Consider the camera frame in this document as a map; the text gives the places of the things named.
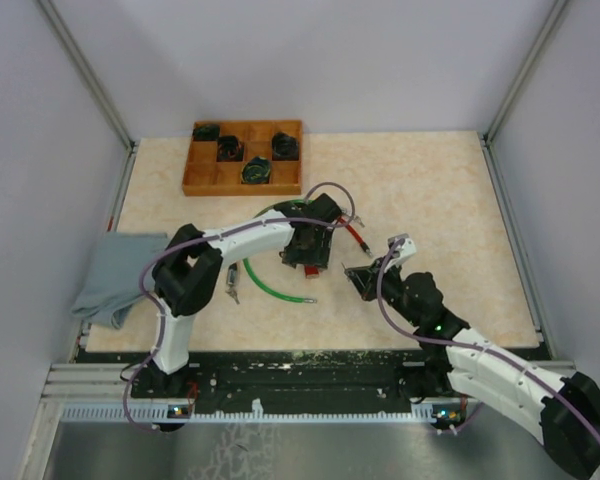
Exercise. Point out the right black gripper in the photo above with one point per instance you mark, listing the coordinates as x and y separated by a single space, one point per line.
365 279

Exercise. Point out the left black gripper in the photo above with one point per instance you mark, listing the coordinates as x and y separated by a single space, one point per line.
319 257

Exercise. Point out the thin red wire padlock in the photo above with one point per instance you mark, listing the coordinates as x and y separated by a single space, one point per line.
311 272

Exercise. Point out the red cable lock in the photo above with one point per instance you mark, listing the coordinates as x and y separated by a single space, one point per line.
357 237

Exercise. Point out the green cable lock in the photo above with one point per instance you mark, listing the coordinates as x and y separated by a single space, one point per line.
272 292

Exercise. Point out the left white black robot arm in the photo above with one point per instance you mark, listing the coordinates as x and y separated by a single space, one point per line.
185 275

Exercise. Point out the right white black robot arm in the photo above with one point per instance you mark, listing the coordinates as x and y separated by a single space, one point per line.
561 412

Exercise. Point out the blue yellow rolled tie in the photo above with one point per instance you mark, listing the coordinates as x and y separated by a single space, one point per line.
256 171

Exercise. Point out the black dotted rolled tie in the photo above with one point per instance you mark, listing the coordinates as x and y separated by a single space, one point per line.
285 147

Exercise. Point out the wooden compartment tray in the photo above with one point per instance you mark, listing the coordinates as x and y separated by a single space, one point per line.
205 176

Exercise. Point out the black orange rolled tie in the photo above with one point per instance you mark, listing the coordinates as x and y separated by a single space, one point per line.
229 149

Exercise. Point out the dark green rolled tie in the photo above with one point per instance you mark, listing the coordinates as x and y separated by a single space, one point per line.
206 132

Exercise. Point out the folded blue jeans cloth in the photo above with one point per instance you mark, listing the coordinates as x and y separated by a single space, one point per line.
110 289

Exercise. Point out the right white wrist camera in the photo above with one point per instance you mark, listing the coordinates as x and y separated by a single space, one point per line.
401 247

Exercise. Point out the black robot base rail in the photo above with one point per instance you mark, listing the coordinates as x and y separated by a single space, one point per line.
300 382

